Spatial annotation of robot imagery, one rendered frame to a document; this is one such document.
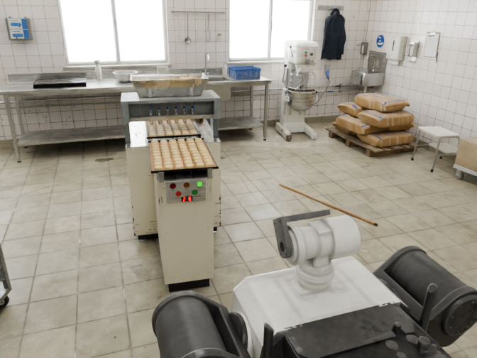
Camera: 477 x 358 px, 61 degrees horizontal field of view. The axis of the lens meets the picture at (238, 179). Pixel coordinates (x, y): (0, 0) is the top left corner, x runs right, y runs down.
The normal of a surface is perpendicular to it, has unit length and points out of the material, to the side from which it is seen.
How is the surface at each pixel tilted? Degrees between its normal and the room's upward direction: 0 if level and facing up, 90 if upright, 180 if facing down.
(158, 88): 115
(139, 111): 90
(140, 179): 90
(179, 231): 90
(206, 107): 90
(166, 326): 48
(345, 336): 0
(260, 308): 41
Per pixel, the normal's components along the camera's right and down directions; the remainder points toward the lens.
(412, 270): -0.69, -0.53
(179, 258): 0.24, 0.38
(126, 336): 0.01, -0.92
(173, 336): -0.51, -0.72
